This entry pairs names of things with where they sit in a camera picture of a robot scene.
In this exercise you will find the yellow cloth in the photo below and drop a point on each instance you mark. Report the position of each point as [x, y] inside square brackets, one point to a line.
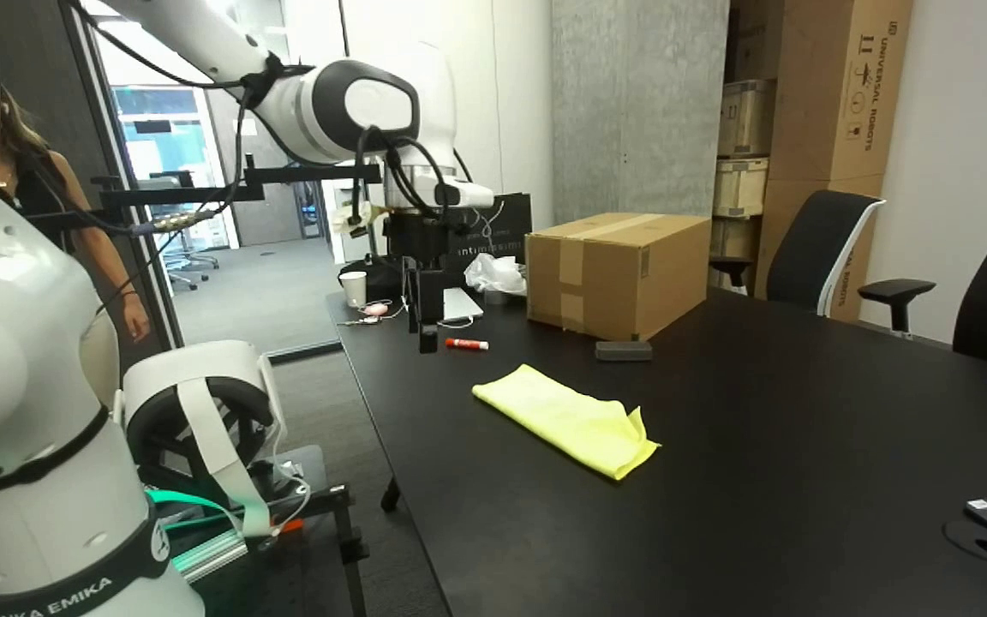
[562, 417]

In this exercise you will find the white crumpled tissue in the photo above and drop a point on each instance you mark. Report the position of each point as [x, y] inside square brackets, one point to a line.
[495, 275]

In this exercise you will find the grey black remote device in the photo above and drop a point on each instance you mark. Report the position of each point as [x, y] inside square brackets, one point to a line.
[625, 351]

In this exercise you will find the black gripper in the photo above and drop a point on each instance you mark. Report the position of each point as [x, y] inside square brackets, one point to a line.
[438, 243]

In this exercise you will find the red marker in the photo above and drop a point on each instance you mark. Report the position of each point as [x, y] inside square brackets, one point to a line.
[463, 345]

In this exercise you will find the white cup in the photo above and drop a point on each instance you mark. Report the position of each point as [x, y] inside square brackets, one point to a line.
[356, 289]

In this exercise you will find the black monitor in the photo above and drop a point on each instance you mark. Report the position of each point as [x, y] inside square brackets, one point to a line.
[513, 225]

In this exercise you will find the white paper sheet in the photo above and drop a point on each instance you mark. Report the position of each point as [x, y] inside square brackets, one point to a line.
[461, 308]

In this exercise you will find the black camera boom bar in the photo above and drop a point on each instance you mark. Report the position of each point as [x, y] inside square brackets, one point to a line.
[289, 172]

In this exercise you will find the tall brown cardboard box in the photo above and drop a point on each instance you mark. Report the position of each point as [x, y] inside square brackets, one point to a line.
[830, 103]

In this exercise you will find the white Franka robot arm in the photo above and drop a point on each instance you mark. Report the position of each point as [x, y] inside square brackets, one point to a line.
[16, 345]

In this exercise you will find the small stacked cardboard box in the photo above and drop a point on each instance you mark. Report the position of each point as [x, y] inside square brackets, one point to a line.
[742, 116]
[742, 186]

